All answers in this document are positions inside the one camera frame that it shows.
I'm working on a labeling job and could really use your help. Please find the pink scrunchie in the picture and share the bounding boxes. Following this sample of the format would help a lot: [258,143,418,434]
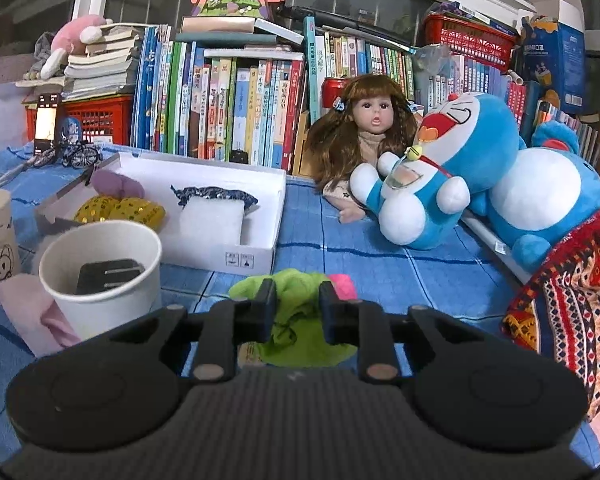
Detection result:
[327,273,359,302]

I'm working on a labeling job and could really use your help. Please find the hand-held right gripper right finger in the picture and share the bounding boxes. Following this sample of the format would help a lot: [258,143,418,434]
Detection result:
[317,280,487,385]

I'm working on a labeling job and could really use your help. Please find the red soda can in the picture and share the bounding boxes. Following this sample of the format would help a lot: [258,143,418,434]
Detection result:
[322,77,351,110]

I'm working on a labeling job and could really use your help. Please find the dark blue floral scrunchie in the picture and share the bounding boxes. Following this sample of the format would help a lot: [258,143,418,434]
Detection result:
[170,184,259,217]

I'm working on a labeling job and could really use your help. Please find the smartphone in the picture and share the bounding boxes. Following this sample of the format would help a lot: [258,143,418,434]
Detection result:
[33,92,64,154]

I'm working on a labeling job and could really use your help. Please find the stack of flat books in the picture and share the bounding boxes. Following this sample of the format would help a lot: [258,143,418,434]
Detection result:
[61,25,147,102]

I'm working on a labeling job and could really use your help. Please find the black block in cup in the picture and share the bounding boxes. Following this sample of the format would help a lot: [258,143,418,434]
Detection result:
[76,258,146,295]

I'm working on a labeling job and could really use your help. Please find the blue cat plush with bell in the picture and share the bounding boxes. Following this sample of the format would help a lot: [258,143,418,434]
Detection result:
[348,92,527,252]

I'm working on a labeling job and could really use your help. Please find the white rod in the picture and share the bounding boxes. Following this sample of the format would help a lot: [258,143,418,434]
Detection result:
[459,209,532,285]

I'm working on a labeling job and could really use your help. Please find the white sponge block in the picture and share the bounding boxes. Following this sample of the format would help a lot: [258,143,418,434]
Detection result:
[178,197,246,247]

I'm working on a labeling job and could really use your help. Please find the pale pink cloth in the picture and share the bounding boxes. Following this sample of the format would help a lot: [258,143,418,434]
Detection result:
[0,272,84,357]

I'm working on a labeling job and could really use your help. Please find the green scrunchie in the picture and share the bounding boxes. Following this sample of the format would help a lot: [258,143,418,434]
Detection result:
[228,268,359,367]

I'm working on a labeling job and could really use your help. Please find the row of large picture books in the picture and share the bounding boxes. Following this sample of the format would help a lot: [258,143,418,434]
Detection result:
[129,24,312,172]

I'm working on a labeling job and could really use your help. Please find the red patterned knit blanket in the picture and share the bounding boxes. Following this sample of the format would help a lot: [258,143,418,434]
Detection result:
[499,199,600,422]

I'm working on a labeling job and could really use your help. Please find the purple plush toy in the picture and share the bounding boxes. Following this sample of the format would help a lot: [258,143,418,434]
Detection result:
[89,168,146,202]

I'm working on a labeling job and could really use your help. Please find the pink bunny plush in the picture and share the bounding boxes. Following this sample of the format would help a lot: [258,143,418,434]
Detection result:
[39,14,114,81]

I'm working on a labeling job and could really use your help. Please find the grey plush toy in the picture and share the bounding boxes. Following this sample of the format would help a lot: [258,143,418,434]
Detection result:
[21,31,57,82]

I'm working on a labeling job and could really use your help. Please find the brown-haired doll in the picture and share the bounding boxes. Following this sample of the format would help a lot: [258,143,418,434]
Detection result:
[306,73,424,224]

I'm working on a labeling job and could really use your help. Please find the large blue white plush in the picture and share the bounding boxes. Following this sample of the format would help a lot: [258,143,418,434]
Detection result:
[466,120,600,274]

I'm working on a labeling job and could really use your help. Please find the miniature black bicycle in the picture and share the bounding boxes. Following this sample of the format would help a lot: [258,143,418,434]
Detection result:
[31,140,104,171]

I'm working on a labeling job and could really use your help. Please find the row of thin paperback books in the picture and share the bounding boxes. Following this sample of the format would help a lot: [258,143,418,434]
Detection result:
[304,16,600,162]

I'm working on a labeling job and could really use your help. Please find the white cardboard box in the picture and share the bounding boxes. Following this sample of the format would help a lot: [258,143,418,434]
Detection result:
[34,152,287,277]

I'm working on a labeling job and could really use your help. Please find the flat books under toy house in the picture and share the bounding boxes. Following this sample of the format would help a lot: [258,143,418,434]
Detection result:
[174,16,307,53]

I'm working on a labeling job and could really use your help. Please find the plain white paper cup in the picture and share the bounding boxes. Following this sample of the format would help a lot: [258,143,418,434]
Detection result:
[38,220,163,342]

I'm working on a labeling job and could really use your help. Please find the blue printed carton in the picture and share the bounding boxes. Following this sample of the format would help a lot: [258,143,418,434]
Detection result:
[516,14,589,117]

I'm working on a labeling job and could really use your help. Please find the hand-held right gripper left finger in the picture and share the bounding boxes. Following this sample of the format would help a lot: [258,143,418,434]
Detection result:
[107,277,279,384]

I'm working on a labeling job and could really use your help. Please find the round blue badge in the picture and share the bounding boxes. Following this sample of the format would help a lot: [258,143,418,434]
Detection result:
[60,116,84,144]

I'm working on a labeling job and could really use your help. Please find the red mesh basket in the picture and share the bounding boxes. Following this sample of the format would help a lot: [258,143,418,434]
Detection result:
[422,12,519,69]

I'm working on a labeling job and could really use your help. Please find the gold sequined bow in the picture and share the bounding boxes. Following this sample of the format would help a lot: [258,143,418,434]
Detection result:
[73,195,167,234]

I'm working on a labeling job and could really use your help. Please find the red plastic crate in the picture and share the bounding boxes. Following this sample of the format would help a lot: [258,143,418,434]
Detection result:
[24,94,134,148]

